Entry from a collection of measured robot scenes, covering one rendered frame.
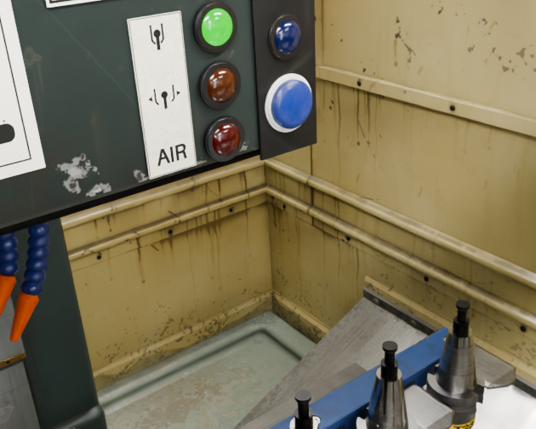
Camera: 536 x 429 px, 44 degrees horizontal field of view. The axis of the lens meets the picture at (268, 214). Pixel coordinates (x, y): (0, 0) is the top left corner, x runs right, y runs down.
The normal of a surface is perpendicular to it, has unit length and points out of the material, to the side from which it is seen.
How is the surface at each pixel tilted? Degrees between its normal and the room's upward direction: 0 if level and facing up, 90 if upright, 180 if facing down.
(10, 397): 90
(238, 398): 0
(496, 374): 0
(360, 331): 24
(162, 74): 90
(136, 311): 90
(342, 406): 0
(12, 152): 90
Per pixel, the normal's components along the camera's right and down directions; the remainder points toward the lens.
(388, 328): -0.37, -0.69
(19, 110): 0.60, 0.32
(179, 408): -0.05, -0.90
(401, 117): -0.81, 0.30
